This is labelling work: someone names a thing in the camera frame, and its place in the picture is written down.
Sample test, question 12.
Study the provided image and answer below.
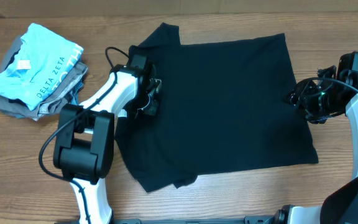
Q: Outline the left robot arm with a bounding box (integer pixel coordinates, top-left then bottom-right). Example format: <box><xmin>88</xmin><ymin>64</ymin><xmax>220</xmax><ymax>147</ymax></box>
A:
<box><xmin>53</xmin><ymin>55</ymin><xmax>162</xmax><ymax>223</ymax></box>

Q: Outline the light blue folded t-shirt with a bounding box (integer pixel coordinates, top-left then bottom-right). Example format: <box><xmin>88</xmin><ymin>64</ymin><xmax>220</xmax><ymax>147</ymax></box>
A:
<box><xmin>0</xmin><ymin>23</ymin><xmax>84</xmax><ymax>111</ymax></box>

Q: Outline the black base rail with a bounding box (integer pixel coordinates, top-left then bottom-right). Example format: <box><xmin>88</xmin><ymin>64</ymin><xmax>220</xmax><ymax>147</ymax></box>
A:
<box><xmin>54</xmin><ymin>215</ymin><xmax>279</xmax><ymax>224</ymax></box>

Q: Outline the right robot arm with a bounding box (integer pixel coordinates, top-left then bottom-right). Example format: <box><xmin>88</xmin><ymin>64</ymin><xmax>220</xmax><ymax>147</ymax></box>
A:
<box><xmin>267</xmin><ymin>52</ymin><xmax>358</xmax><ymax>224</ymax></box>

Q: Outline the black t-shirt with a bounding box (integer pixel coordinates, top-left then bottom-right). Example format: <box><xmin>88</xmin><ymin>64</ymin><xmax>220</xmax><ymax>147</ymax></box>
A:
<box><xmin>115</xmin><ymin>24</ymin><xmax>318</xmax><ymax>192</ymax></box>

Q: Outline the dark blue folded shirt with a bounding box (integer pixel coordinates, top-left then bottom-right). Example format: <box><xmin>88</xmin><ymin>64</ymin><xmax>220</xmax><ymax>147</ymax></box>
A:
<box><xmin>1</xmin><ymin>80</ymin><xmax>83</xmax><ymax>121</ymax></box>

